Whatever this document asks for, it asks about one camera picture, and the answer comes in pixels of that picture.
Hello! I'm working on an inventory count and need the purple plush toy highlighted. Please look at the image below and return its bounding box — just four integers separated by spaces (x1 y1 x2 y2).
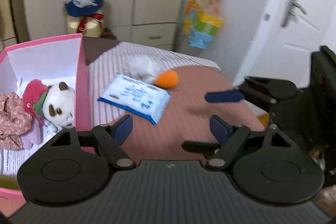
21 119 43 150

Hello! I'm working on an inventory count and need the pink striped tablecloth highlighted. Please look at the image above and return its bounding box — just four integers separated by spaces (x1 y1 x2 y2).
83 37 264 162

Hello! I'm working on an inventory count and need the pink fluffy plush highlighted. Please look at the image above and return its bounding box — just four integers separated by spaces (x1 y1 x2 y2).
22 79 49 125

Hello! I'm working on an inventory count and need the blue wet wipes pack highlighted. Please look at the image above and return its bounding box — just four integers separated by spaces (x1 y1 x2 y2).
98 73 171 125

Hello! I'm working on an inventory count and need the orange egg-shaped sponge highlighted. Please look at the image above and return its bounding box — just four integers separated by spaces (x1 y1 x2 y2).
154 70 179 89

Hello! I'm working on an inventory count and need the pink floral cloth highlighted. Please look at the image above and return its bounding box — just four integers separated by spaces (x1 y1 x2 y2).
0 92 33 150

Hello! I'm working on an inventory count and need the pink storage box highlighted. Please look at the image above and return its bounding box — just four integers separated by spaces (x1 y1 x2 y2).
0 33 95 218

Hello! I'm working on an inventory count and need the white brown plush dog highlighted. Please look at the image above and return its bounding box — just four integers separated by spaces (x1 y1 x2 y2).
42 82 75 128

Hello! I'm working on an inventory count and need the colourful paper gift bag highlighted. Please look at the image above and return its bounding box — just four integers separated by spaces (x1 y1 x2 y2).
183 0 224 50

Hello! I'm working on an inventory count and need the white door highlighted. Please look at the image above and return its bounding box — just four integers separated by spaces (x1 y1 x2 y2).
234 0 335 86

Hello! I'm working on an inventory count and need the cream round gift box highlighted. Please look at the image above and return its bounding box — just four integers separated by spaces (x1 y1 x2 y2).
67 13 104 38

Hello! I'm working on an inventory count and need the silver door handle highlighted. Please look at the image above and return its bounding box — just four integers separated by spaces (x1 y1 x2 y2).
281 0 307 28

